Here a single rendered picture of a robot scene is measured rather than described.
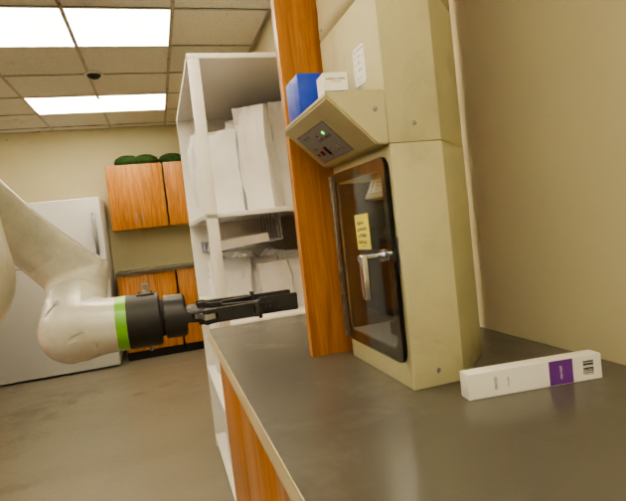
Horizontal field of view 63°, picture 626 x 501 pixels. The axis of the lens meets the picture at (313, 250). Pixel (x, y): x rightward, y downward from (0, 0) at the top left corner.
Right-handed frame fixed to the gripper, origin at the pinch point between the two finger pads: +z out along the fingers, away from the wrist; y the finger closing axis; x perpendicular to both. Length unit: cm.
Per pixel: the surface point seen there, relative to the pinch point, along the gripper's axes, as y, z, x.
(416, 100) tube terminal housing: -5.1, 29.6, -34.8
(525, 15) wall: 7, 66, -56
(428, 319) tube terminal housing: -5.9, 27.9, 6.8
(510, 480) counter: -41.0, 17.8, 19.3
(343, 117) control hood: -3.5, 15.1, -32.5
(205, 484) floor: 172, -10, 118
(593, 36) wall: -11, 66, -45
